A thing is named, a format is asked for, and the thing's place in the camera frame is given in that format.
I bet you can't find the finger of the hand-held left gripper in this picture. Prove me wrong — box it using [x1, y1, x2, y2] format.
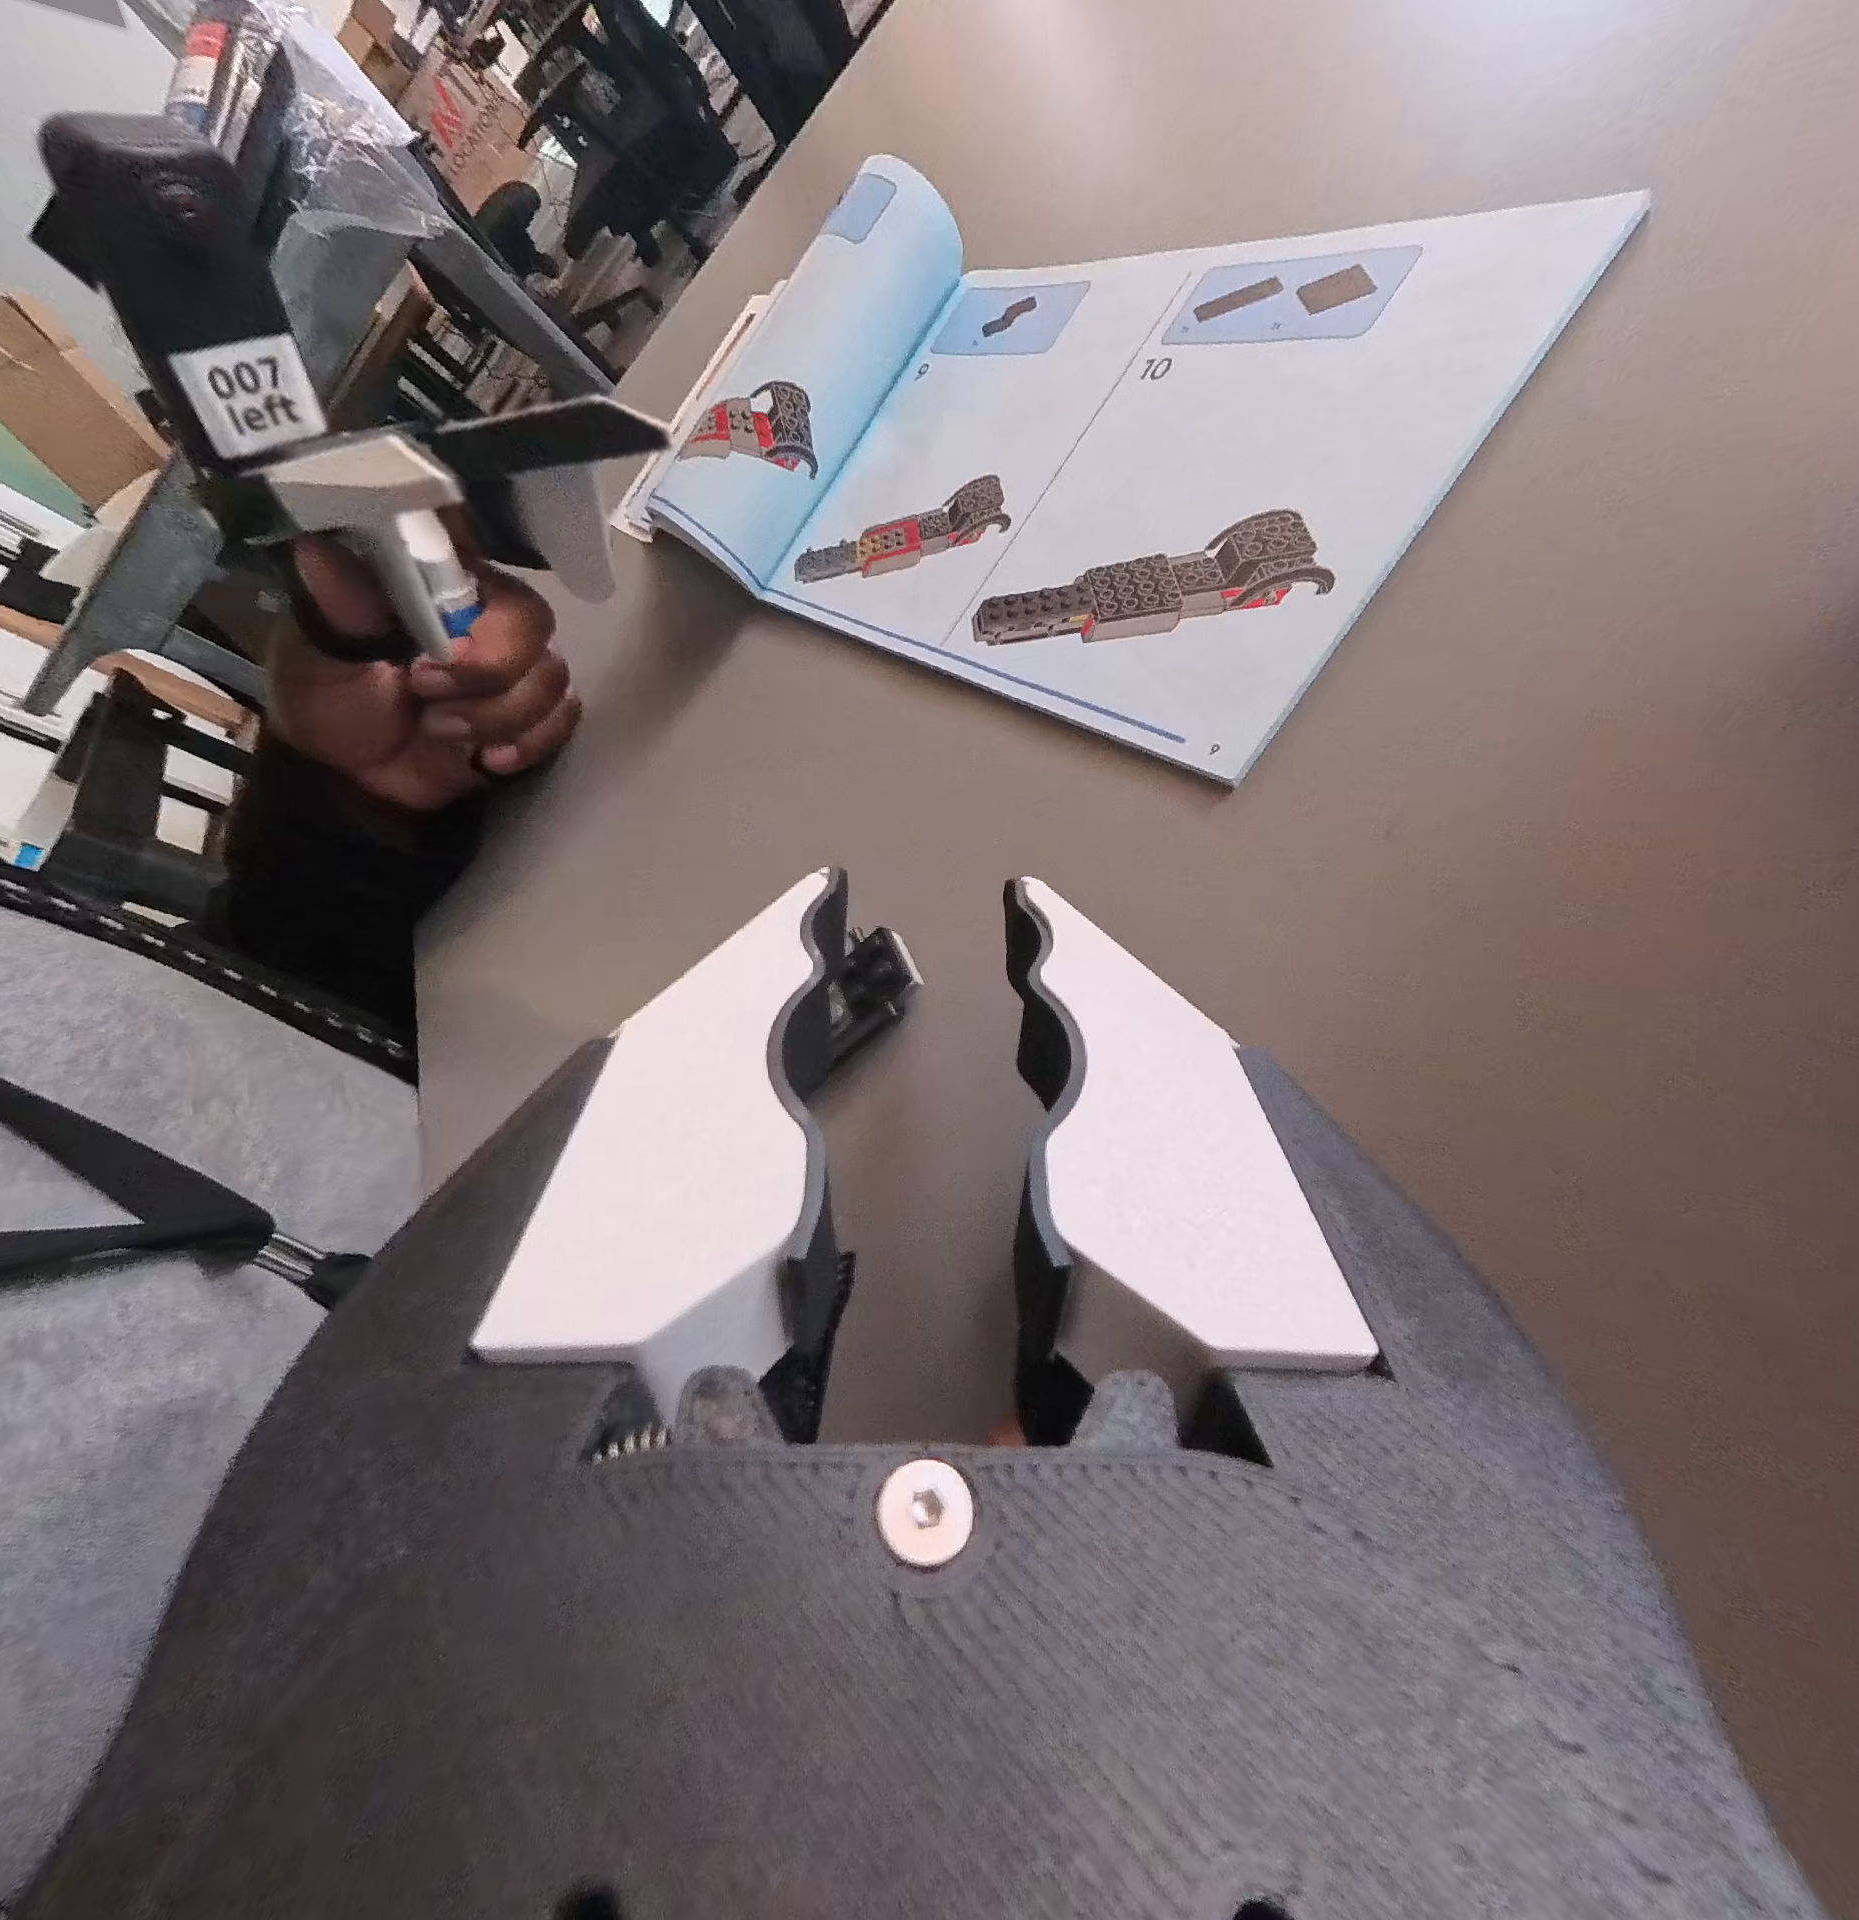
[271, 437, 468, 537]
[516, 453, 619, 606]

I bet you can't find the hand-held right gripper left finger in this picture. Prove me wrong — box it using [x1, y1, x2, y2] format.
[468, 868, 856, 1411]

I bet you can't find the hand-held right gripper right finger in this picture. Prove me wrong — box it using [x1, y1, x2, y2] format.
[1005, 877, 1384, 1443]

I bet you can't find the black toy brick with pins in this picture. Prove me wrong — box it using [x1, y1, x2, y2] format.
[824, 923, 926, 1071]

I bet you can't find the person's left forearm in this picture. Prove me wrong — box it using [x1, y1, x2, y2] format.
[224, 735, 468, 1053]

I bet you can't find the grey-brown desk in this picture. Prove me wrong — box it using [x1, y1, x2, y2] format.
[412, 0, 1859, 1920]

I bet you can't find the person's left hand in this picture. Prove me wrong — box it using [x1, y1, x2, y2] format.
[277, 540, 582, 813]

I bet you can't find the plastic wrapped bundle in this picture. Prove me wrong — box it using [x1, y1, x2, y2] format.
[165, 0, 468, 439]

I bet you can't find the brown cardboard box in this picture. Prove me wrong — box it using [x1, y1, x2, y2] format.
[0, 293, 167, 512]

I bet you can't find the black office chair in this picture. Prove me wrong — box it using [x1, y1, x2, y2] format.
[479, 0, 751, 333]

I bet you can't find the brick instruction booklet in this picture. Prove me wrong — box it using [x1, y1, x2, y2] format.
[610, 153, 1653, 787]

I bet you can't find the black white braided cord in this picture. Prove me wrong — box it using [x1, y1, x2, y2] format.
[0, 863, 420, 1076]

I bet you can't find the black bag strap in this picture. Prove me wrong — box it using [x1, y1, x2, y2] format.
[0, 1065, 367, 1308]

